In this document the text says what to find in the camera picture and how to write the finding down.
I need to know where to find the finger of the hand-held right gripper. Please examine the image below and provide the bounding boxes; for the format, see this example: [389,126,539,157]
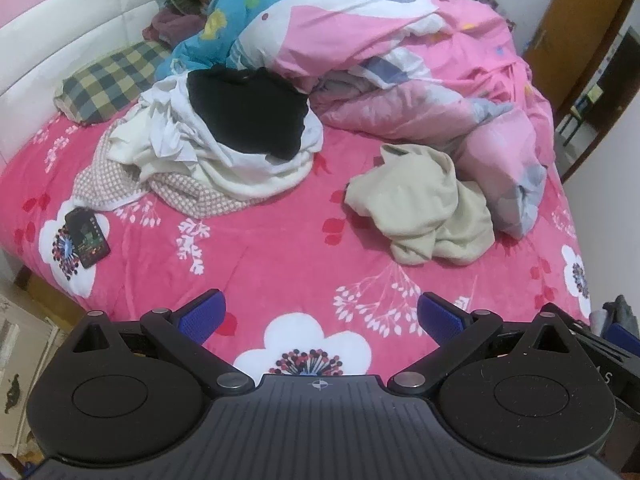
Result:
[606,322,640,358]

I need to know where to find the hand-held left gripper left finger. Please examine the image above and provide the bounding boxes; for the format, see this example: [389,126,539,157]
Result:
[65,287,256,396]

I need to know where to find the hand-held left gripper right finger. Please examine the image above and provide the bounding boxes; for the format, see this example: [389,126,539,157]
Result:
[387,291,583,397]

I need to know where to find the beige garment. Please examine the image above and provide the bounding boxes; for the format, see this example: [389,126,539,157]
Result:
[344,144,496,266]

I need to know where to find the grey cloth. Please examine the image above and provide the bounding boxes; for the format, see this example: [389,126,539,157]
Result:
[590,294,638,333]

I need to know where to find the pink floral bed sheet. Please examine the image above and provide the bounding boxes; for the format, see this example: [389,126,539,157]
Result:
[0,105,593,381]

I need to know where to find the black smartphone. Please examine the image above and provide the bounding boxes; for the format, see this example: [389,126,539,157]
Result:
[64,208,112,269]

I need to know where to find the white garment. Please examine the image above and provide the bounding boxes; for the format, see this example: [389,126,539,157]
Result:
[107,77,325,196]

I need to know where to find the pink checkered garment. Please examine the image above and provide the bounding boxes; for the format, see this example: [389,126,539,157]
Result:
[74,130,261,218]

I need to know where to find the white cabinet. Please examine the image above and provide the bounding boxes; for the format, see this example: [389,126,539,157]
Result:
[0,290,66,461]

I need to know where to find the black garment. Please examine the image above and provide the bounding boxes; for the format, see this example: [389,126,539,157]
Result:
[186,66,311,160]

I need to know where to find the plaid pillow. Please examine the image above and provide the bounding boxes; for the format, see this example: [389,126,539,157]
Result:
[54,40,173,126]

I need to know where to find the pink and grey quilt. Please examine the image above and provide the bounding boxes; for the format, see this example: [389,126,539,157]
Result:
[227,0,558,238]

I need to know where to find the purple cloth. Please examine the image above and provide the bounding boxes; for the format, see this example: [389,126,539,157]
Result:
[144,7,208,46]

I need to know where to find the wooden door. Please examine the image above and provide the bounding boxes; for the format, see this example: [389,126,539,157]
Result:
[522,0,632,111]

